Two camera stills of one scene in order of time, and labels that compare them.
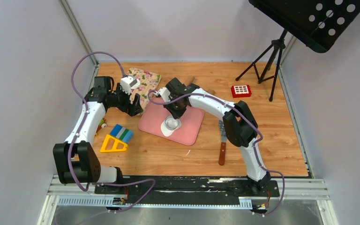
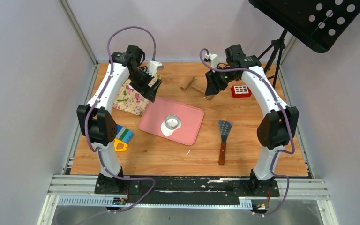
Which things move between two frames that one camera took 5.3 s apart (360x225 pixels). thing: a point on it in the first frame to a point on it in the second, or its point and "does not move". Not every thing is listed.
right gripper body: x=176 y=108 to x=229 y=77
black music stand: x=318 y=24 does not move
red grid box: x=241 y=91 does not move
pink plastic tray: x=187 y=133 does not move
